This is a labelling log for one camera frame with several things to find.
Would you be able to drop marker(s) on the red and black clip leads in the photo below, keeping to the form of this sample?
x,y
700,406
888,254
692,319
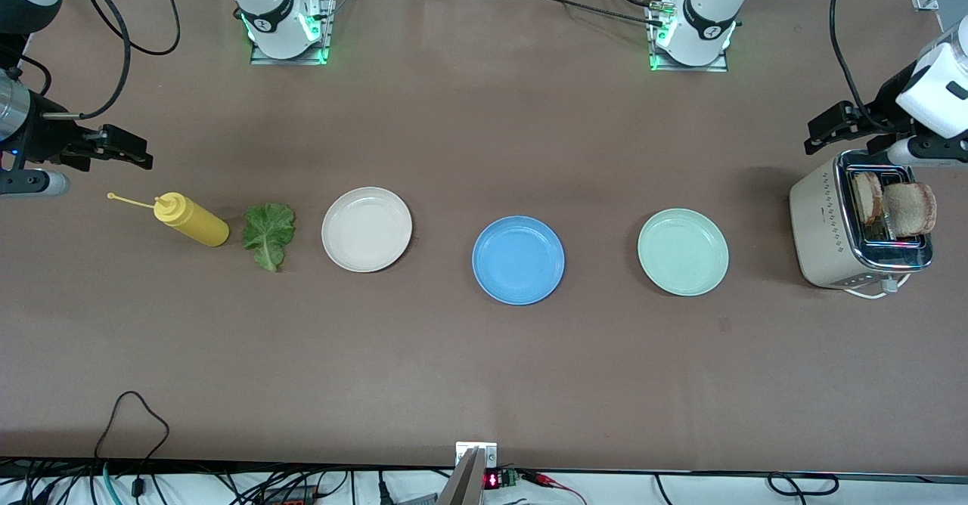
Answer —
x,y
541,478

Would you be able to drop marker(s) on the beige round plate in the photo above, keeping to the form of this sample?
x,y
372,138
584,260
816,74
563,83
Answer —
x,y
367,229

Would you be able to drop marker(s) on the black orange power adapter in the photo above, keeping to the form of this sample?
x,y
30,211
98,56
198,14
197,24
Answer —
x,y
291,496

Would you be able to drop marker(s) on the yellow mustard squeeze bottle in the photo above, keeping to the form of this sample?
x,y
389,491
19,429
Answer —
x,y
193,221

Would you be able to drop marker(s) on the grey aluminium bar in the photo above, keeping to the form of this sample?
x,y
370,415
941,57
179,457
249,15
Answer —
x,y
463,486

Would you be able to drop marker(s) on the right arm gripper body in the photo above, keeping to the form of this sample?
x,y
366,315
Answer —
x,y
44,139

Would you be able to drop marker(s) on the cream chrome toaster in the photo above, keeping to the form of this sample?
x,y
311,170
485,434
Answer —
x,y
820,225

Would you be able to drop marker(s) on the green lettuce leaf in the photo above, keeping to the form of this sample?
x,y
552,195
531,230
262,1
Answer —
x,y
268,233

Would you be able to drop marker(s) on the toasted bread slice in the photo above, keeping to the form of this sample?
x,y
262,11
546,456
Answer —
x,y
867,196
910,209

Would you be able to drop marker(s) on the mint green round plate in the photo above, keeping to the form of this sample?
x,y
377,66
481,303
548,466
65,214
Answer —
x,y
683,252

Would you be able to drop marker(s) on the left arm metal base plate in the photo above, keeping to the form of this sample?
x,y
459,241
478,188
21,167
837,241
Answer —
x,y
720,66

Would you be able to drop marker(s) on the red LED display module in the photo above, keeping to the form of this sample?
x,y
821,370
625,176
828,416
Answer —
x,y
493,480

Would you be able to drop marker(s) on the white metal mount bracket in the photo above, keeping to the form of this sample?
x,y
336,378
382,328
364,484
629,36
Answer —
x,y
488,450

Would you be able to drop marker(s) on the blue round plate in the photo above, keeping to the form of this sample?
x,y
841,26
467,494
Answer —
x,y
518,259

